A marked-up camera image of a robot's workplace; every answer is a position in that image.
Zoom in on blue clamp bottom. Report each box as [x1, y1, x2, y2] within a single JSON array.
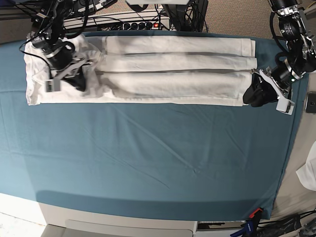
[[230, 220, 260, 237]]

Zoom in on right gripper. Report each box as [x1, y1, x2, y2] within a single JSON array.
[[44, 41, 90, 92]]

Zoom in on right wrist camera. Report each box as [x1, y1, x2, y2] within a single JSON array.
[[45, 79, 61, 92]]

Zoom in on silver device on right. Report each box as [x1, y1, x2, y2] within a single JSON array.
[[305, 91, 316, 114]]

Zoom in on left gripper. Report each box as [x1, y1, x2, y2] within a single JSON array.
[[243, 58, 304, 107]]

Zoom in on orange black clamp bottom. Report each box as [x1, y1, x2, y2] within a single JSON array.
[[249, 207, 264, 220]]

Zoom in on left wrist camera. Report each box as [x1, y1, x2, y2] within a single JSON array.
[[276, 97, 295, 115]]

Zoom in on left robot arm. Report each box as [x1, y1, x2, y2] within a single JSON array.
[[243, 0, 316, 114]]

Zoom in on black power strip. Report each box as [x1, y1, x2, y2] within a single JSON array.
[[98, 21, 171, 32]]

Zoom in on white T-shirt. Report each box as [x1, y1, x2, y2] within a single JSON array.
[[24, 36, 257, 106]]

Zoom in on black cable bundle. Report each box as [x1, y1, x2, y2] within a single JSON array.
[[155, 0, 209, 33]]

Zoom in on white drawer cabinet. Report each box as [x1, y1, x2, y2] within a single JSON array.
[[39, 203, 195, 237]]

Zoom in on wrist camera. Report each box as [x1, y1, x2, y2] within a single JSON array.
[[276, 97, 295, 115], [45, 79, 61, 92]]

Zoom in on white cloth at right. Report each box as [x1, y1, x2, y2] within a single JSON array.
[[296, 142, 316, 191]]

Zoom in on teal table cloth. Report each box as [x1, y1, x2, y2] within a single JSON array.
[[0, 41, 308, 221]]

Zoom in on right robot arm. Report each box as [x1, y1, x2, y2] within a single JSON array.
[[19, 0, 89, 92]]

